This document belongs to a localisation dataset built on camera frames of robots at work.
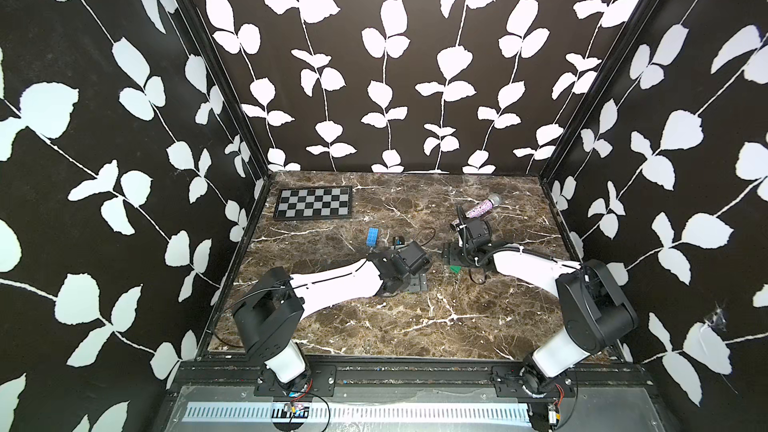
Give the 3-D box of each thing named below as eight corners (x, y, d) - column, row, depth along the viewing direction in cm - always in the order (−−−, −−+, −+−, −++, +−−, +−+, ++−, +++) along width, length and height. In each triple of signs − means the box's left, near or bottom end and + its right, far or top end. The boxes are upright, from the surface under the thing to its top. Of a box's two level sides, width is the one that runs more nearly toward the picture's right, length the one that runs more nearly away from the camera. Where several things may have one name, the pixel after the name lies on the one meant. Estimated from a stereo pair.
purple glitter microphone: (474, 224, 108) (477, 217, 105) (466, 217, 110) (468, 210, 107) (499, 205, 114) (502, 197, 111) (491, 199, 116) (494, 192, 113)
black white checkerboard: (274, 219, 108) (271, 214, 106) (283, 191, 117) (280, 185, 115) (351, 219, 109) (350, 214, 106) (354, 191, 117) (354, 186, 115)
